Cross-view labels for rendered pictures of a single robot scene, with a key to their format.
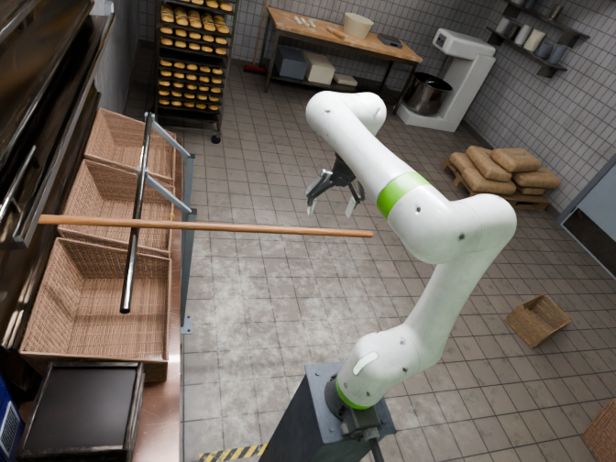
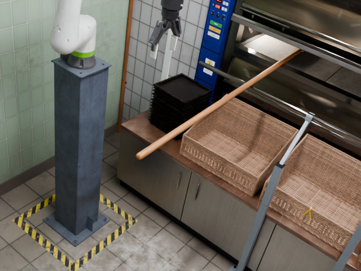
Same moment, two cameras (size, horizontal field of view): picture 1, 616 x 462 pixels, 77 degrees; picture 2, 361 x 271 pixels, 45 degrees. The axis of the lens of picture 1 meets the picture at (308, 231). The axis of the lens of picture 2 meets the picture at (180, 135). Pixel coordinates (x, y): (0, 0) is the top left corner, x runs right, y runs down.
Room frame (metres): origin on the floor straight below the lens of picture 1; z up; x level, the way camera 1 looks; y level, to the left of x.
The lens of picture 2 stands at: (2.60, -0.88, 2.30)
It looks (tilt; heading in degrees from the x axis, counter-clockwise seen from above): 36 degrees down; 147
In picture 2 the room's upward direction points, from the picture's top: 11 degrees clockwise
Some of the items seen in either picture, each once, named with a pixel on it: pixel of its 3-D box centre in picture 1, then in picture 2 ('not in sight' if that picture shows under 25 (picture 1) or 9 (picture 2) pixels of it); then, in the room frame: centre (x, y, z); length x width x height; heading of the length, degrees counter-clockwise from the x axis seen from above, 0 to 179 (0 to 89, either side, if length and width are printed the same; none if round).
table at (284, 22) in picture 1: (336, 65); not in sight; (6.05, 0.46, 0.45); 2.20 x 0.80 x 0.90; 117
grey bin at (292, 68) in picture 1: (290, 62); not in sight; (5.74, 1.09, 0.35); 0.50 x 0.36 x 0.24; 26
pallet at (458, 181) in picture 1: (493, 184); not in sight; (4.87, -2.08, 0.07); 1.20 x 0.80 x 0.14; 117
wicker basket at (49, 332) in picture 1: (110, 307); (238, 141); (0.89, 0.67, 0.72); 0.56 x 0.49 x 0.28; 26
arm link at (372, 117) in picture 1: (361, 118); not in sight; (1.04, -0.03, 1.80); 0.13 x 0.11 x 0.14; 133
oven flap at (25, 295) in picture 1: (57, 162); (358, 128); (1.29, 1.17, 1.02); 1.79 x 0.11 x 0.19; 27
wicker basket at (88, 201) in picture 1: (125, 214); (324, 189); (1.42, 0.93, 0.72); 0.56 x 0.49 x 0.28; 25
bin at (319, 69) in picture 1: (317, 68); not in sight; (5.93, 0.71, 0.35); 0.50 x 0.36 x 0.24; 28
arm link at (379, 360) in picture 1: (373, 368); (81, 35); (0.61, -0.28, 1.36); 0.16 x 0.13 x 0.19; 133
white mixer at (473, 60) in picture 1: (442, 82); not in sight; (6.41, -1.14, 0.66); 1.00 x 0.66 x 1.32; 117
